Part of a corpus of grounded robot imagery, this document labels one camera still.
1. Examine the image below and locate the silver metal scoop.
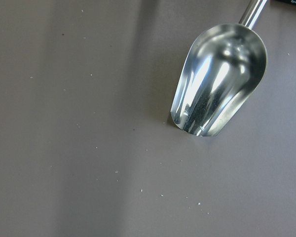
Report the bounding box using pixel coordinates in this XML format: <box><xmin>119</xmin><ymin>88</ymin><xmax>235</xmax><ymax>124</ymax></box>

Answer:
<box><xmin>170</xmin><ymin>0</ymin><xmax>267</xmax><ymax>137</ymax></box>

